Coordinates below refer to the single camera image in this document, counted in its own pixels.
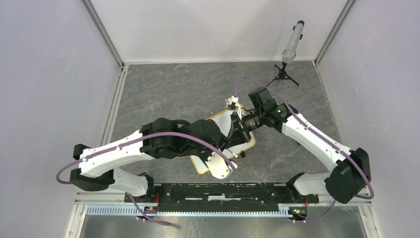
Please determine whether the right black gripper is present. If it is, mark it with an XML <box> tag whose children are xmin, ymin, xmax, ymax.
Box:
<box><xmin>227</xmin><ymin>108</ymin><xmax>264</xmax><ymax>146</ymax></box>

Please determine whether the yellow framed whiteboard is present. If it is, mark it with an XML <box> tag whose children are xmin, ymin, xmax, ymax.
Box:
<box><xmin>190</xmin><ymin>110</ymin><xmax>256</xmax><ymax>175</ymax></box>

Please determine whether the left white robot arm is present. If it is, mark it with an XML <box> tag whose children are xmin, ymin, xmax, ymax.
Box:
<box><xmin>69</xmin><ymin>118</ymin><xmax>237</xmax><ymax>202</ymax></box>

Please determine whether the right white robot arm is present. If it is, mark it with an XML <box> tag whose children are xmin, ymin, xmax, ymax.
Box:
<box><xmin>225</xmin><ymin>87</ymin><xmax>371</xmax><ymax>204</ymax></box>

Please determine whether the black microphone tripod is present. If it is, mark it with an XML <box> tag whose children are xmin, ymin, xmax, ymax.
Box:
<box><xmin>266</xmin><ymin>62</ymin><xmax>300</xmax><ymax>87</ymax></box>

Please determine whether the silver microphone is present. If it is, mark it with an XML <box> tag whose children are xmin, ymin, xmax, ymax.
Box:
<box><xmin>282</xmin><ymin>20</ymin><xmax>305</xmax><ymax>63</ymax></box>

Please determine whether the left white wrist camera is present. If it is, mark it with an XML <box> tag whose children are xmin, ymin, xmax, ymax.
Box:
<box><xmin>205</xmin><ymin>150</ymin><xmax>238</xmax><ymax>179</ymax></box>

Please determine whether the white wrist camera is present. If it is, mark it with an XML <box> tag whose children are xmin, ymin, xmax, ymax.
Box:
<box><xmin>205</xmin><ymin>150</ymin><xmax>238</xmax><ymax>179</ymax></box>
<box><xmin>225</xmin><ymin>96</ymin><xmax>243</xmax><ymax>121</ymax></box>

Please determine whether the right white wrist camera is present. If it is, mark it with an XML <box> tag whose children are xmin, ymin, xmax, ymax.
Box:
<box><xmin>225</xmin><ymin>96</ymin><xmax>243</xmax><ymax>121</ymax></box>

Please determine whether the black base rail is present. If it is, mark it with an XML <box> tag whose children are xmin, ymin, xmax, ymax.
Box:
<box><xmin>124</xmin><ymin>182</ymin><xmax>319</xmax><ymax>212</ymax></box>

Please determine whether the grey slotted cable duct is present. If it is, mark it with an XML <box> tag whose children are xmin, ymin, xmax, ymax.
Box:
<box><xmin>86</xmin><ymin>205</ymin><xmax>292</xmax><ymax>218</ymax></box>

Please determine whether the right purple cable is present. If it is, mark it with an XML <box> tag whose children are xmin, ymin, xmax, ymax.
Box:
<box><xmin>235</xmin><ymin>76</ymin><xmax>375</xmax><ymax>224</ymax></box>

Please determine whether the purple cable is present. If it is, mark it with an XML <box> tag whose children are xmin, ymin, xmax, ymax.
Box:
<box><xmin>55</xmin><ymin>132</ymin><xmax>238</xmax><ymax>227</ymax></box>
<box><xmin>235</xmin><ymin>76</ymin><xmax>375</xmax><ymax>224</ymax></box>

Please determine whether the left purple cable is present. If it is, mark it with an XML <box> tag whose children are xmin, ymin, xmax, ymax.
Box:
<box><xmin>55</xmin><ymin>132</ymin><xmax>238</xmax><ymax>227</ymax></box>

